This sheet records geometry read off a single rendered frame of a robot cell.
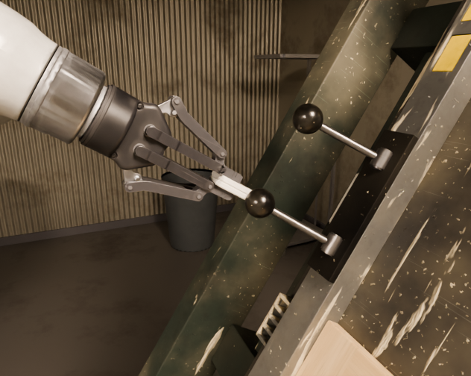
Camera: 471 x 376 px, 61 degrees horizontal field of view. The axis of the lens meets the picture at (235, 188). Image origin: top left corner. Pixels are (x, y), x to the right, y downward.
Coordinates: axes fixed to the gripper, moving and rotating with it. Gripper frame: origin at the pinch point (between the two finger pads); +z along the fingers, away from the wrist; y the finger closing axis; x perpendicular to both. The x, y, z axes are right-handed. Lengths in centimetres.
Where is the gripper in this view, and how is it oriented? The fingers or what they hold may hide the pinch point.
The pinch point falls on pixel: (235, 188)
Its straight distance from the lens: 53.6
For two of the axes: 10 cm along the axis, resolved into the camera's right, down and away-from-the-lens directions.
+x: 3.8, 2.7, -8.9
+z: 7.8, 4.2, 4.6
